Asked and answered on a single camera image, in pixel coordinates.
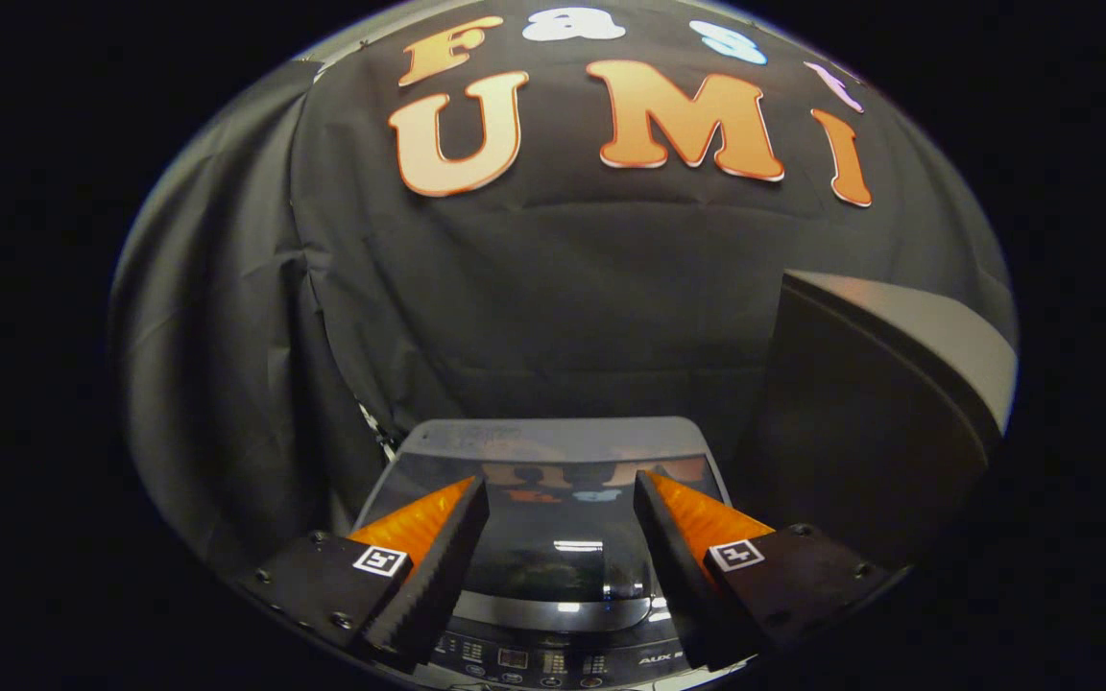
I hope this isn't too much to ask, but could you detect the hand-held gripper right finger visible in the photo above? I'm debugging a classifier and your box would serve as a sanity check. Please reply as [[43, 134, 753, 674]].
[[632, 468, 900, 671]]

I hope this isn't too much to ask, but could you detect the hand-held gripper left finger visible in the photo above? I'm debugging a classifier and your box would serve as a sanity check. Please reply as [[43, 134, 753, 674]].
[[244, 473, 493, 673]]

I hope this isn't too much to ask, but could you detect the dark transparent washing machine lid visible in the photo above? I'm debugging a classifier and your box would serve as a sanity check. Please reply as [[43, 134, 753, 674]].
[[361, 416, 736, 634]]

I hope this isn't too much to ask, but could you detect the grey washing machine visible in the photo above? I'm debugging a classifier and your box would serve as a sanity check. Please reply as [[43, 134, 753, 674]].
[[351, 416, 756, 691]]

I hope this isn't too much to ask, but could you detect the grey table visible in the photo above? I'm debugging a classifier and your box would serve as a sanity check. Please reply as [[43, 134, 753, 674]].
[[743, 269, 1020, 569]]

